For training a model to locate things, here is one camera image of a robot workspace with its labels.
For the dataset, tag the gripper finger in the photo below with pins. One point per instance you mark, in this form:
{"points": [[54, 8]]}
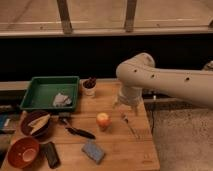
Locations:
{"points": [[115, 104], [135, 110]]}

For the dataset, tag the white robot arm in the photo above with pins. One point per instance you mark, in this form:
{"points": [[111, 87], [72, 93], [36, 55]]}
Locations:
{"points": [[139, 72]]}

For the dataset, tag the black rectangular block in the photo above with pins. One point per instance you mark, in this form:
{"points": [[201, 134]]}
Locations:
{"points": [[51, 154]]}

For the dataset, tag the dark purple bowl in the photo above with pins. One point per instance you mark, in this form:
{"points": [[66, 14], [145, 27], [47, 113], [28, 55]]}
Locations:
{"points": [[25, 128]]}

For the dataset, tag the blue sponge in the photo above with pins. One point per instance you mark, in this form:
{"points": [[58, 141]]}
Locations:
{"points": [[93, 151]]}

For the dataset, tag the black handled brush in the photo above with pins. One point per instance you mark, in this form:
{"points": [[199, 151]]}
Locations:
{"points": [[64, 118]]}

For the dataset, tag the yellow banana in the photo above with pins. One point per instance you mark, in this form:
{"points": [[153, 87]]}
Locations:
{"points": [[38, 123]]}

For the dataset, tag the green plastic tray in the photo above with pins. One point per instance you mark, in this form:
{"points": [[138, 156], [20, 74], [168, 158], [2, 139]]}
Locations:
{"points": [[42, 91]]}

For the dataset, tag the red yellow apple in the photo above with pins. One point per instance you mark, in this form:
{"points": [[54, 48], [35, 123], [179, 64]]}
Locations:
{"points": [[103, 120]]}

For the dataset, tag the blue object at left edge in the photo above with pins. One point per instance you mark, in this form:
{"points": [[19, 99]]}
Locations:
{"points": [[4, 121]]}

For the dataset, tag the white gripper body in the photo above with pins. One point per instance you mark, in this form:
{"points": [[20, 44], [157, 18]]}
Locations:
{"points": [[130, 96]]}

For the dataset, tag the crumpled grey cloth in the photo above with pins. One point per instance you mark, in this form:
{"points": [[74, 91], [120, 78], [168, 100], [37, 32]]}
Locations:
{"points": [[61, 100]]}

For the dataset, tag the orange bowl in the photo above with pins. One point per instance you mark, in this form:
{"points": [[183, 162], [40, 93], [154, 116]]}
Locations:
{"points": [[23, 152]]}

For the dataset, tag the white cup with contents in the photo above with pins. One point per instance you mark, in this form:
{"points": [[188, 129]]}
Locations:
{"points": [[88, 86]]}

